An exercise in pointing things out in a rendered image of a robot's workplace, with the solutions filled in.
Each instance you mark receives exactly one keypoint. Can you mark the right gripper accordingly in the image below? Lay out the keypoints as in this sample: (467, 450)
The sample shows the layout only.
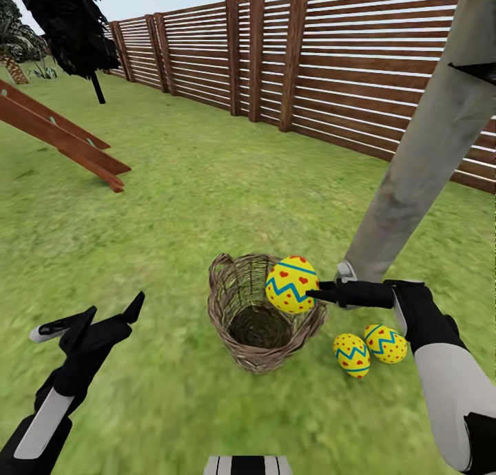
(343, 294)

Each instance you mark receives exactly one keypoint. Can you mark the wicker basket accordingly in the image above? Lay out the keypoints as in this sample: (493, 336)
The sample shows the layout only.
(254, 356)

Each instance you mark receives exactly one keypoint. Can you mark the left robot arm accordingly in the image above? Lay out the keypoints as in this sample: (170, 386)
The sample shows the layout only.
(37, 442)

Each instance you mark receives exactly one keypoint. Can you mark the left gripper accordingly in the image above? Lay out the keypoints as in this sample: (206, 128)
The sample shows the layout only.
(87, 344)

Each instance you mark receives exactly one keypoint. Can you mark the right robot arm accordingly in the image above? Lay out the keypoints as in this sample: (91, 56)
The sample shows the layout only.
(460, 399)

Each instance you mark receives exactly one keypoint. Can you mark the robot trunk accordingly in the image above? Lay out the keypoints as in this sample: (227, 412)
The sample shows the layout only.
(248, 465)

